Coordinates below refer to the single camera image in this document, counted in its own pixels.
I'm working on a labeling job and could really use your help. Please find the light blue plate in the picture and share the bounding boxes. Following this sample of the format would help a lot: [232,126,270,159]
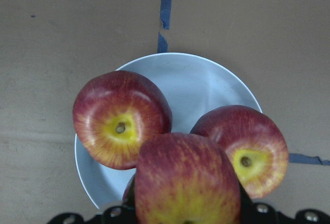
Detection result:
[75,53,262,210]

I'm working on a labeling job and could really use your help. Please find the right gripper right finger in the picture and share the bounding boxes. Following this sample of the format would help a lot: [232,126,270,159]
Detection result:
[239,183,329,224]

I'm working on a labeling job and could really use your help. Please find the yellow-red apple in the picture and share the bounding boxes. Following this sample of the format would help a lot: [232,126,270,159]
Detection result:
[135,133,241,223]

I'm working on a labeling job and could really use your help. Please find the red plate apple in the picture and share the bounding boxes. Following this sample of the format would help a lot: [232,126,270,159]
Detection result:
[191,105,289,199]
[73,70,172,170]

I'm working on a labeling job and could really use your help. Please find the red plate apple left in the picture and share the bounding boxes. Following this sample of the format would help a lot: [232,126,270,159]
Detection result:
[73,70,172,170]

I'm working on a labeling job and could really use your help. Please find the red plate apple front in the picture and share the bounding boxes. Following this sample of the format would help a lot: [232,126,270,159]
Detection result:
[191,105,289,199]

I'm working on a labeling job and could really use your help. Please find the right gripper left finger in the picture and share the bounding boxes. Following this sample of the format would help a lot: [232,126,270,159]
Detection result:
[47,176,137,224]

